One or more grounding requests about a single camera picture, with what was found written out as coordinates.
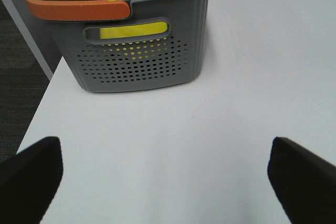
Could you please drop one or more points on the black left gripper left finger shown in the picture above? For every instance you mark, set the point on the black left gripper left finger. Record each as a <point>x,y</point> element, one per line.
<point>30,180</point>

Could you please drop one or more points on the grey perforated plastic basket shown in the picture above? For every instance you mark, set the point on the grey perforated plastic basket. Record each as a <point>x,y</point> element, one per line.
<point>135,63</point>

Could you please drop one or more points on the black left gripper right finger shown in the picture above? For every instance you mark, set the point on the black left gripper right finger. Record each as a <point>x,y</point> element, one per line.
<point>303,182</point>

